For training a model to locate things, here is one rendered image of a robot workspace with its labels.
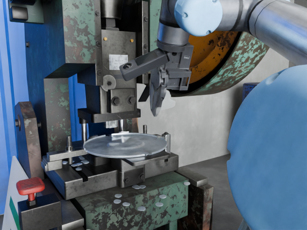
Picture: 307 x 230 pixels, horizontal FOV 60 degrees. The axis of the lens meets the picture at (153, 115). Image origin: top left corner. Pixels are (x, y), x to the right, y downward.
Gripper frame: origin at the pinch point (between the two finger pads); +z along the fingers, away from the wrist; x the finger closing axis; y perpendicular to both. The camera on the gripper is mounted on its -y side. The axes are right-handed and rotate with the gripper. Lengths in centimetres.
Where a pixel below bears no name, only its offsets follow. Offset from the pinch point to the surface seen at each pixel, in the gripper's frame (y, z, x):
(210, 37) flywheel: 32.7, -10.8, 34.1
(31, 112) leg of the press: -37, 28, 46
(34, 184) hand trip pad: -31.0, 14.7, -7.4
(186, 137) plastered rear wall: 98, 131, 140
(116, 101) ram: -6.4, 6.8, 17.5
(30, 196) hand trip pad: -32.3, 18.1, -8.2
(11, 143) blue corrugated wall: -60, 90, 102
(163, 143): 9.5, 19.8, 8.9
